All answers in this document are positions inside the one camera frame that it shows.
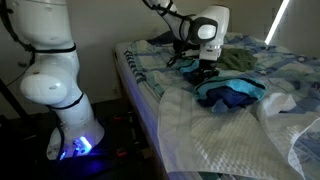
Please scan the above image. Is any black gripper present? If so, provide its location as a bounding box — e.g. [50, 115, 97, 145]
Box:
[193, 58, 221, 86]

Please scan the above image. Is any blue teal striped towel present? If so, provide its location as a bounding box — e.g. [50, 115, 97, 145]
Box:
[176, 58, 268, 110]

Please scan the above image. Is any white waffle towel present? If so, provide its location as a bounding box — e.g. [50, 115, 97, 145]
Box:
[157, 87, 320, 180]

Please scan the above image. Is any black garment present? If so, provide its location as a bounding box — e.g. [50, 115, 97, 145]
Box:
[172, 33, 202, 64]

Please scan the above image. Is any olive green garment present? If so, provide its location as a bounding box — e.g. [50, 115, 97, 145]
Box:
[218, 47, 259, 73]

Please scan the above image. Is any dark blue pillow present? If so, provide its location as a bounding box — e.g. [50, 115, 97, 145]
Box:
[146, 31, 176, 46]

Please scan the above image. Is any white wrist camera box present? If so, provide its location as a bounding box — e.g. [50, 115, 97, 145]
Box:
[185, 49, 202, 59]

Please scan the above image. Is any bed frame with mattress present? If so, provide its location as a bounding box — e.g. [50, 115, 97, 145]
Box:
[112, 41, 204, 180]

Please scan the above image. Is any black diagonal frame bar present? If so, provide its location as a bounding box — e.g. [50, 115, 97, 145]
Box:
[0, 78, 33, 122]

